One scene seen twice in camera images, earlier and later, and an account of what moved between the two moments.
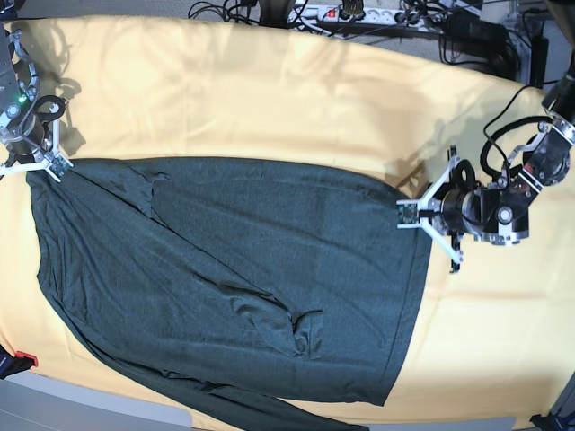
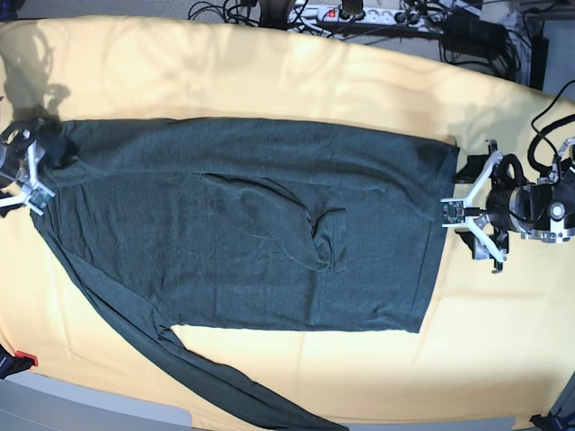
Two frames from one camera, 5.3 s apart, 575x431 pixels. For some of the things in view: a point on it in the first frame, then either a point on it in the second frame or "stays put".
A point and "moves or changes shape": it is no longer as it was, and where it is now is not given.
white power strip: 386,17 stays put
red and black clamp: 10,365 stays put
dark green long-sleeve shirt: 237,294 moves or changes shape
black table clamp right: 552,422 stays put
